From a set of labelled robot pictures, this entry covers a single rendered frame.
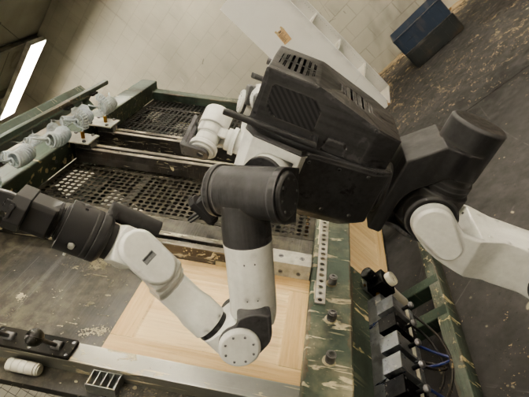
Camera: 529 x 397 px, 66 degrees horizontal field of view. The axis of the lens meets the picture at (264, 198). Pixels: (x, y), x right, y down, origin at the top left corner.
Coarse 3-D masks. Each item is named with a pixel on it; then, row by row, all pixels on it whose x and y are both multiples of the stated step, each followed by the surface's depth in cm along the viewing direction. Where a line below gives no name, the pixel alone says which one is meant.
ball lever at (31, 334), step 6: (30, 330) 85; (36, 330) 85; (42, 330) 86; (24, 336) 84; (30, 336) 84; (36, 336) 84; (42, 336) 85; (24, 342) 84; (30, 342) 84; (36, 342) 84; (42, 342) 85; (48, 342) 90; (54, 342) 93; (60, 342) 94; (54, 348) 93; (60, 348) 93
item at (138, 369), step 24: (48, 360) 94; (72, 360) 93; (96, 360) 93; (120, 360) 94; (144, 360) 94; (144, 384) 92; (168, 384) 91; (192, 384) 90; (216, 384) 90; (240, 384) 91; (264, 384) 91; (288, 384) 92
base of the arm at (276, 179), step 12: (216, 168) 71; (276, 168) 66; (288, 168) 67; (204, 180) 70; (276, 180) 64; (288, 180) 66; (204, 192) 70; (276, 192) 64; (288, 192) 67; (204, 204) 70; (276, 204) 64; (288, 204) 67; (216, 216) 73; (276, 216) 65; (288, 216) 67
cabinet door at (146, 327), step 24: (192, 264) 126; (144, 288) 116; (216, 288) 119; (288, 288) 120; (144, 312) 109; (168, 312) 110; (288, 312) 113; (120, 336) 102; (144, 336) 102; (168, 336) 103; (192, 336) 104; (288, 336) 106; (168, 360) 97; (192, 360) 97; (216, 360) 98; (264, 360) 99; (288, 360) 99
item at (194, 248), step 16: (160, 240) 127; (176, 240) 130; (192, 240) 129; (208, 240) 129; (176, 256) 128; (192, 256) 127; (208, 256) 126; (224, 256) 125; (288, 256) 125; (304, 256) 125; (288, 272) 124; (304, 272) 123
